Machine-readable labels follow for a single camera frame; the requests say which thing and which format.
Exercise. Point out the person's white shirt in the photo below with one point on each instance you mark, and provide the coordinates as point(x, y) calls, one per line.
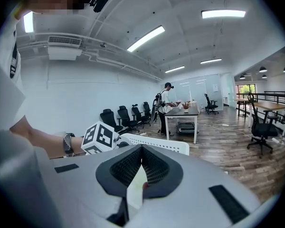
point(2, 79)

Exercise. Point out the wooden top table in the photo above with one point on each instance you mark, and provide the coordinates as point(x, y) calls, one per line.
point(270, 106)
point(241, 100)

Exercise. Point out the long ceiling light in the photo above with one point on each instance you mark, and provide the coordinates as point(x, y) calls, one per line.
point(174, 69)
point(146, 38)
point(223, 13)
point(211, 61)
point(28, 21)

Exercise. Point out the window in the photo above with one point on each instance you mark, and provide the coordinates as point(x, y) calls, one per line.
point(245, 90)

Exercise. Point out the black top white-legged table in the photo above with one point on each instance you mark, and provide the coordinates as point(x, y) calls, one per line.
point(183, 113)

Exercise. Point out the red potted plant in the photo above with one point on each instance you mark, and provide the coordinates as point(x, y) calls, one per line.
point(186, 106)

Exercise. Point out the white cloth covered table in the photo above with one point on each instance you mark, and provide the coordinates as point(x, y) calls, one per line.
point(195, 105)

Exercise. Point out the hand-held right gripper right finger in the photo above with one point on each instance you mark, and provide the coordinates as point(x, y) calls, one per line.
point(192, 193)

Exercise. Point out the white paper notice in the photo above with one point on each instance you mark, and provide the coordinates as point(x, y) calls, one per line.
point(215, 88)

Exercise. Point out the black office chair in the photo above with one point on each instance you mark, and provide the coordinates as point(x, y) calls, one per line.
point(110, 120)
point(210, 104)
point(147, 108)
point(126, 117)
point(137, 114)
point(262, 129)

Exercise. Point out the white ceiling air conditioner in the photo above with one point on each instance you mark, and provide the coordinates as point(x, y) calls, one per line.
point(64, 47)

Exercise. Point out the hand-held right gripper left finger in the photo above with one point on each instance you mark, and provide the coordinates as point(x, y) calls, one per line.
point(85, 174)

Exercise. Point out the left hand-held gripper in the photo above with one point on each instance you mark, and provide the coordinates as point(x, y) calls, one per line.
point(98, 136)

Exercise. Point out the black crate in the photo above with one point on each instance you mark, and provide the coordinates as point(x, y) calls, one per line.
point(185, 127)

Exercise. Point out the white ceiling pipes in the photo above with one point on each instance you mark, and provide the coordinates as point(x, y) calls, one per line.
point(123, 68)

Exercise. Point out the black metal railing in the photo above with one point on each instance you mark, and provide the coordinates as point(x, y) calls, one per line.
point(275, 94)

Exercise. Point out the white perforated basket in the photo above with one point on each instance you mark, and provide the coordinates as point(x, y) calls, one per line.
point(161, 145)

